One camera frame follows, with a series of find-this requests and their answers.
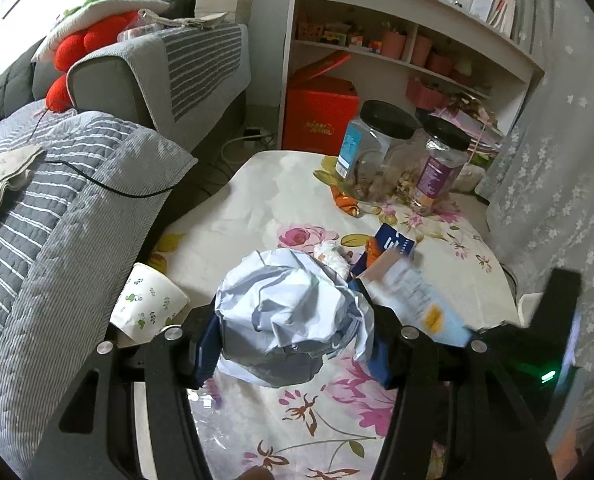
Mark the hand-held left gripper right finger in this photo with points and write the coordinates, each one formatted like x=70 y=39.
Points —
x=382 y=365

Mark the pale blue paper carton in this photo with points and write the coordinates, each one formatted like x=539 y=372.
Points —
x=417 y=300

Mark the striped grey cushion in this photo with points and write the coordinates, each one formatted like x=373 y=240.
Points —
x=202 y=60

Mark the clear jar with purple label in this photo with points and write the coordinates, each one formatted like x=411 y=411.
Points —
x=437 y=175

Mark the white fluffy pad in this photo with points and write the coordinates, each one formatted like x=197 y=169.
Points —
x=472 y=177

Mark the row of colourful toy blocks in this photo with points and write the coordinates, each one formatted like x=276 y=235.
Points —
x=334 y=35

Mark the white lace curtain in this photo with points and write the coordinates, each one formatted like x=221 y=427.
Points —
x=552 y=160

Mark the orange snack wrapper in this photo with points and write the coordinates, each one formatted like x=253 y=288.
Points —
x=344 y=202

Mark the orange cardboard box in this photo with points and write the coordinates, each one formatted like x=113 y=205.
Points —
x=317 y=115

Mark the upright books on shelf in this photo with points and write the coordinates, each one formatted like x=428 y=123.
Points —
x=494 y=10

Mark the floral tablecloth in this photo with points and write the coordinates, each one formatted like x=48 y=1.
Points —
x=277 y=200

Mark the clear jar with blue label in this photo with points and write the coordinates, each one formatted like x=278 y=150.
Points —
x=377 y=160

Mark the pink basket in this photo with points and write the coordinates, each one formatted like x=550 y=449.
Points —
x=427 y=94

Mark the pink flower pot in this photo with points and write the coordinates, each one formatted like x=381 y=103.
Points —
x=439 y=64
x=422 y=51
x=393 y=44

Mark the small orange packet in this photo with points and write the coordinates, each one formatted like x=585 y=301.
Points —
x=373 y=250

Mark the red plush toy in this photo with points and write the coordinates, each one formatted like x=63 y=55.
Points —
x=77 y=47

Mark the white bookshelf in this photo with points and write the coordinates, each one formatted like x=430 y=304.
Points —
x=289 y=60

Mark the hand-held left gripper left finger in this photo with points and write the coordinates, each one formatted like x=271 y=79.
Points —
x=206 y=355

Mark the grey plastic bag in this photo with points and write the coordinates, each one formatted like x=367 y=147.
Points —
x=287 y=305

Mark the dark blue box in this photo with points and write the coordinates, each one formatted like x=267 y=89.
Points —
x=394 y=241

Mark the tied bundle of papers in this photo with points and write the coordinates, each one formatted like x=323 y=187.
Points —
x=469 y=127

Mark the leaf print paper cup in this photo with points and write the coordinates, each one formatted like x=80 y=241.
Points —
x=147 y=305

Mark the beige cloth bag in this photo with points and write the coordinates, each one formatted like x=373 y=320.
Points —
x=2 y=175

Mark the grey sofa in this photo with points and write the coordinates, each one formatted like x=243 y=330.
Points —
x=112 y=90

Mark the white tissue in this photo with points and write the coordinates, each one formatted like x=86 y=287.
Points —
x=333 y=257

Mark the white cushion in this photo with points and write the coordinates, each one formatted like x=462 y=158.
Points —
x=107 y=10

